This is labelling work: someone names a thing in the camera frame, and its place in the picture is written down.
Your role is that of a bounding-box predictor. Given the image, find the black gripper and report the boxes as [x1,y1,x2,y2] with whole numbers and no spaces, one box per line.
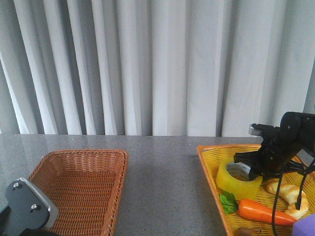
[233,112,315,175]

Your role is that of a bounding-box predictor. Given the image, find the yellow tape roll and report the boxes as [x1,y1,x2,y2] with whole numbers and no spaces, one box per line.
[216,158,263,200]

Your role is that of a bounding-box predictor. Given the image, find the yellow wicker basket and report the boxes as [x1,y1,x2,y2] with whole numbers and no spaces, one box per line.
[197,144,315,236]

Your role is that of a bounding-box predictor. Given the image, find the orange toy carrot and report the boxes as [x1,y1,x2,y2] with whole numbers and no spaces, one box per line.
[219,191,297,226]

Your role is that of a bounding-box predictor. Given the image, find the toy croissant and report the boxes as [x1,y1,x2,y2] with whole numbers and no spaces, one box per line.
[279,183,309,220]

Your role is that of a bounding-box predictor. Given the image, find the brown toy item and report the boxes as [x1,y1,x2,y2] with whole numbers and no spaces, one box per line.
[235,227,261,236]

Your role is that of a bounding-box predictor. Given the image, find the purple foam block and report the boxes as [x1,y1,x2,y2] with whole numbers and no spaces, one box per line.
[292,214,315,236]

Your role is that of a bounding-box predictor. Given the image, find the grey pleated curtain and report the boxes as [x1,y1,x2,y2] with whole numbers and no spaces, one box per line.
[0,0,315,137]

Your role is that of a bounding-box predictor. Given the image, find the brown wicker basket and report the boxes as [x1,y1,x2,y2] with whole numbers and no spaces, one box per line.
[29,149,129,236]

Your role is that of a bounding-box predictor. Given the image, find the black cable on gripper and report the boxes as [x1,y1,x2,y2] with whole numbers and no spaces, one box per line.
[271,157,315,236]

